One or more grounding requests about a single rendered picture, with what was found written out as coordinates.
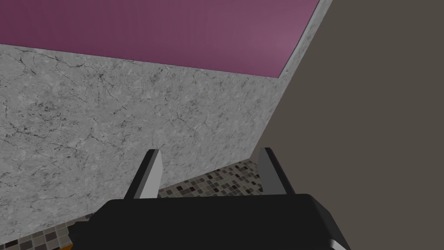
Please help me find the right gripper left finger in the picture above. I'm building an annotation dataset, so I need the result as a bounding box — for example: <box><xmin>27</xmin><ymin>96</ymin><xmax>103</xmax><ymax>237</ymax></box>
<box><xmin>124</xmin><ymin>149</ymin><xmax>163</xmax><ymax>200</ymax></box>

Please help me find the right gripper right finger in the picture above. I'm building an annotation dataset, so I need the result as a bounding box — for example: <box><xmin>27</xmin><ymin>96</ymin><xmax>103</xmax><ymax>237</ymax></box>
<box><xmin>257</xmin><ymin>147</ymin><xmax>296</xmax><ymax>196</ymax></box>

